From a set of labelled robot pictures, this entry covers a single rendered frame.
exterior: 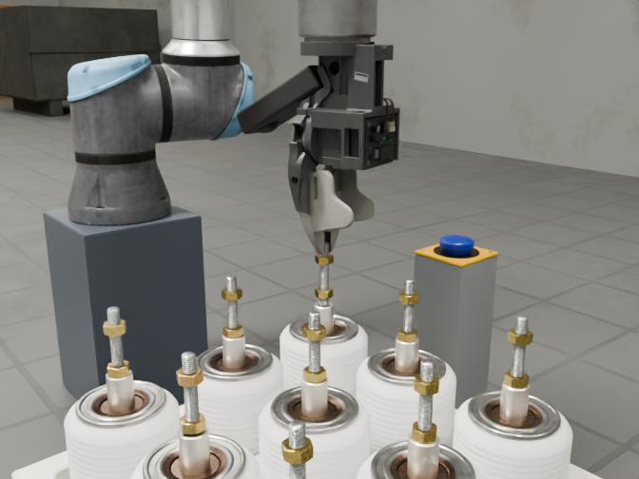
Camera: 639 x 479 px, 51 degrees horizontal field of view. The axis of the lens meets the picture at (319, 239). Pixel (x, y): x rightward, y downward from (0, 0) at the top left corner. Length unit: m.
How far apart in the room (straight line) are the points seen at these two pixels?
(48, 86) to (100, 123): 4.61
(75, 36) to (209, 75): 4.69
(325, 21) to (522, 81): 2.85
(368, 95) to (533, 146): 2.82
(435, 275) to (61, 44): 5.02
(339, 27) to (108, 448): 0.41
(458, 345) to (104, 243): 0.50
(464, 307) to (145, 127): 0.52
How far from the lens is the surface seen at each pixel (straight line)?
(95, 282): 0.99
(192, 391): 0.50
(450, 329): 0.80
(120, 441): 0.59
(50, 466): 0.70
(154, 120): 1.01
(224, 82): 1.03
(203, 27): 1.03
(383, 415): 0.64
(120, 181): 1.01
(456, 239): 0.80
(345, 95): 0.65
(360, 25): 0.64
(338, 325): 0.75
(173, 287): 1.04
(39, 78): 5.59
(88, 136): 1.01
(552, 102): 3.36
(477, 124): 3.62
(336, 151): 0.65
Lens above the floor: 0.55
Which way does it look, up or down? 16 degrees down
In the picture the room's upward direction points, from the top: straight up
